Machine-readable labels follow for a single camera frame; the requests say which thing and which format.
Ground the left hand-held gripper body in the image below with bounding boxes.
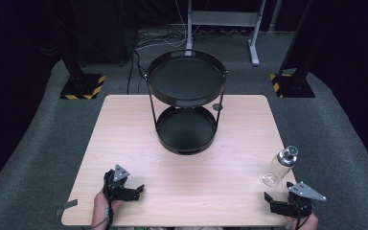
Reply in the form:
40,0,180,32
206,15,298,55
103,164,132,202

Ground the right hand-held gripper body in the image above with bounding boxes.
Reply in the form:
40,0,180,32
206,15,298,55
270,181,328,219

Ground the clear bottle with silver cap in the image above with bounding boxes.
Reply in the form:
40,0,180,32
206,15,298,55
262,145,299,188

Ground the black two-tier round rack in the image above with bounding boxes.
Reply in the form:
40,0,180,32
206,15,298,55
145,48,228,156

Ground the person's right hand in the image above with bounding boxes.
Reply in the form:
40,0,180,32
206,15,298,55
285,212,319,230

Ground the person's left hand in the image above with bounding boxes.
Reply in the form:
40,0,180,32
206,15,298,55
93,190,123,219

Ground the grey tape strip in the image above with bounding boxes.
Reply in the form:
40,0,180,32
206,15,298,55
56,198,79,218

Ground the black stand with striped base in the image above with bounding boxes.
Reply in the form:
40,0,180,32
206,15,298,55
269,0,316,99
52,0,107,101

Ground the right hand-held gripper cable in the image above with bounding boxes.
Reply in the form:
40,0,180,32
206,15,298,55
287,204,311,230

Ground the hand-held gripper cable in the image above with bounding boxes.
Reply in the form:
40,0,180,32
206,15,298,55
90,188,114,230
287,204,311,230

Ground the left hand-held gripper cable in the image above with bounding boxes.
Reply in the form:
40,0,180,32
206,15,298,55
90,188,114,230

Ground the grey metal frame stand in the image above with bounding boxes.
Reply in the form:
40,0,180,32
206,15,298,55
185,0,285,67

